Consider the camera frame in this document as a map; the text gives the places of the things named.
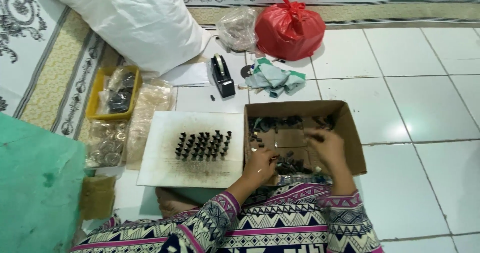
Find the person's left hand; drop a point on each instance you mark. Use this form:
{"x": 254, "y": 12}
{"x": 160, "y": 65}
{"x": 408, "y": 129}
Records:
{"x": 258, "y": 168}

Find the person's right hand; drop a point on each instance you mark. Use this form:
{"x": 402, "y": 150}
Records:
{"x": 327, "y": 147}

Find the person's right fingers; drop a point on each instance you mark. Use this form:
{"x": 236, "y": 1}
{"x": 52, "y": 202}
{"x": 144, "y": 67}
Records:
{"x": 315, "y": 135}

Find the person's left fingers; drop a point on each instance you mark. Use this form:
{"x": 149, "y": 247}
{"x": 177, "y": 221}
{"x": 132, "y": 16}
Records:
{"x": 270, "y": 156}

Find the brown cardboard box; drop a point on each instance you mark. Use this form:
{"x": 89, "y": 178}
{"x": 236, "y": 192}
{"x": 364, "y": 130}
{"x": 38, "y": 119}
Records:
{"x": 300, "y": 132}

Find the heap of small black parts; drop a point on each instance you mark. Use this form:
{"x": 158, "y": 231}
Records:
{"x": 285, "y": 147}

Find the group of standing black parts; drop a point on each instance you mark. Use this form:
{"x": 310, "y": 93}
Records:
{"x": 203, "y": 145}

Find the green and grey cloth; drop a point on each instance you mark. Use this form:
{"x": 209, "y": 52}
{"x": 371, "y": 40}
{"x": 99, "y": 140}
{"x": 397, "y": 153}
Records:
{"x": 275, "y": 78}

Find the person's patterned clothing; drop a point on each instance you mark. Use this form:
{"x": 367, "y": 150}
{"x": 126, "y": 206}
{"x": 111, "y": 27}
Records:
{"x": 262, "y": 226}

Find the black tape roll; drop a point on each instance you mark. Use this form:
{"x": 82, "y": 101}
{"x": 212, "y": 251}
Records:
{"x": 246, "y": 72}

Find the black tape dispenser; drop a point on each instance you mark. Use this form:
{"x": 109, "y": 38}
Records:
{"x": 222, "y": 76}

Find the white foam board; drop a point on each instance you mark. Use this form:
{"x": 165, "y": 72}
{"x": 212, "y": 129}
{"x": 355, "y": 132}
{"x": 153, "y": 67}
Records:
{"x": 168, "y": 155}

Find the person's foot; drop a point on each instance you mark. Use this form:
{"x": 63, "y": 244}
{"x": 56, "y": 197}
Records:
{"x": 174, "y": 202}

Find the red plastic bag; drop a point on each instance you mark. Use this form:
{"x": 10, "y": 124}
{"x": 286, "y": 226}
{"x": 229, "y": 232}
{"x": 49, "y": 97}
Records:
{"x": 289, "y": 27}

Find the white paper sheet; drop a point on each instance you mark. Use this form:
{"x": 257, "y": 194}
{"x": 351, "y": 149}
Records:
{"x": 187, "y": 74}

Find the clear bag of translucent parts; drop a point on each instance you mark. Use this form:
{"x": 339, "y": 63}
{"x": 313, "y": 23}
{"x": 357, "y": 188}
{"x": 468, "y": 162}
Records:
{"x": 148, "y": 121}

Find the clear plastic bag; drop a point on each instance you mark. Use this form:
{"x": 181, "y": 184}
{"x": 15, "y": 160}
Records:
{"x": 238, "y": 28}

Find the bags of black parts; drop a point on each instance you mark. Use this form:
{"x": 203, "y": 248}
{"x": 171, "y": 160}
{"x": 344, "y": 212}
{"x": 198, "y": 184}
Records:
{"x": 120, "y": 91}

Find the clear bag of metal rings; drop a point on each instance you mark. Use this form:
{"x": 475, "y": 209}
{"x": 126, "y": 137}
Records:
{"x": 105, "y": 144}

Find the brown cardboard piece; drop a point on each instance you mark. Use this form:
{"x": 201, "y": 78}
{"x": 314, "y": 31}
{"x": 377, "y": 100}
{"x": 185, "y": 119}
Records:
{"x": 98, "y": 197}

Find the yellow plastic tray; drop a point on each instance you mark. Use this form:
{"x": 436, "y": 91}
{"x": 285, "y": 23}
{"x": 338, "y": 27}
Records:
{"x": 98, "y": 95}

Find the large white sack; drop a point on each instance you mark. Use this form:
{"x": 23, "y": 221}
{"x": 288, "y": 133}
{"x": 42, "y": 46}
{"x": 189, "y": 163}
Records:
{"x": 127, "y": 20}

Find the patterned floor mat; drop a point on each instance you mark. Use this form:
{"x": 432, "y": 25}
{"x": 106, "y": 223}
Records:
{"x": 56, "y": 69}

